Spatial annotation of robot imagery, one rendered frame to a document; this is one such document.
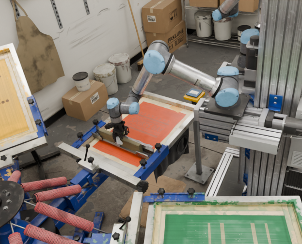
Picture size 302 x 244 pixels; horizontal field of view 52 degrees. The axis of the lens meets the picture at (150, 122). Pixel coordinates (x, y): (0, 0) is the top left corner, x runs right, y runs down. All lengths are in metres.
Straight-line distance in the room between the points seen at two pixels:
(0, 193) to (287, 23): 1.63
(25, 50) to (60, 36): 0.56
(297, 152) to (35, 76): 2.93
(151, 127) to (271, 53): 0.96
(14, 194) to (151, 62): 0.92
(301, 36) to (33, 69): 2.94
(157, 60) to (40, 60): 2.53
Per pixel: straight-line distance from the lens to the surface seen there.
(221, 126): 1.97
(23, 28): 3.82
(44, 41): 3.97
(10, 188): 1.67
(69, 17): 4.24
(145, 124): 2.31
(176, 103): 2.42
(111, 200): 3.12
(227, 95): 1.66
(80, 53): 4.40
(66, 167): 3.61
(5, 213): 1.58
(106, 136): 2.17
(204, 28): 5.37
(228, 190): 2.80
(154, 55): 1.59
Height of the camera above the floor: 2.38
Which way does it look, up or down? 38 degrees down
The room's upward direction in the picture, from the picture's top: 10 degrees counter-clockwise
